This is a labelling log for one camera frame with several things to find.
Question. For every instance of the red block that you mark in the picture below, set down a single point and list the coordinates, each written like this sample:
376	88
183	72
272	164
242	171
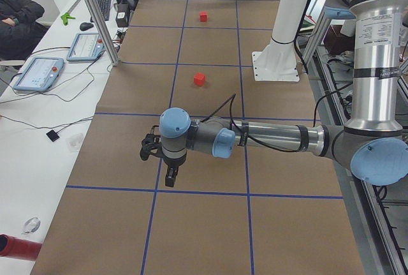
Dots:
199	79
203	16

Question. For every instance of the clear plastic bag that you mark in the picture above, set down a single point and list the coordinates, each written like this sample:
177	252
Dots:
74	142

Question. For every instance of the small black square pad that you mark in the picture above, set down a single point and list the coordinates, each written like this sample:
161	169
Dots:
52	135

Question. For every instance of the clear tape roll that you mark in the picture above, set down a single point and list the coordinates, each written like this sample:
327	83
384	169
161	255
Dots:
31	226

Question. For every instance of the far blue teach pendant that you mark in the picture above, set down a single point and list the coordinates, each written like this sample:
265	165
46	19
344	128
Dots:
86	47

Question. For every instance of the blue teach pendant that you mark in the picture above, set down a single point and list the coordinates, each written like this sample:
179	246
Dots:
86	47
40	74

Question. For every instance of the black box with label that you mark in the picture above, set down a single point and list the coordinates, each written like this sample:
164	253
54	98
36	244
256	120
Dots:
123	15

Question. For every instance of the near blue teach pendant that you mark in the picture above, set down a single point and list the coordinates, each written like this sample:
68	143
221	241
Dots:
40	74

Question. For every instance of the black computer mouse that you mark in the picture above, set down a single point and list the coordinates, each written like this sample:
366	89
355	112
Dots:
84	26

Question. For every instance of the red cylinder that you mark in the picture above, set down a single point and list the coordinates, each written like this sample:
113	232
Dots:
21	249

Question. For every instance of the black keyboard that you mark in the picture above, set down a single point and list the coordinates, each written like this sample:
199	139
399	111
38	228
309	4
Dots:
105	7

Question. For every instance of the green plastic clamp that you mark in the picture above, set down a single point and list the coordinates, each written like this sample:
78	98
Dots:
66	17

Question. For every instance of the person in black jacket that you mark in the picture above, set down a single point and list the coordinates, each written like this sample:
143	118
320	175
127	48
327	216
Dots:
20	31

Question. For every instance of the aluminium frame post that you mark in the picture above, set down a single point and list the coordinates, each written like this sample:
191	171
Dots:
102	29

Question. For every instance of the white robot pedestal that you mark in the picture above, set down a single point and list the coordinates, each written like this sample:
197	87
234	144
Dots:
277	62

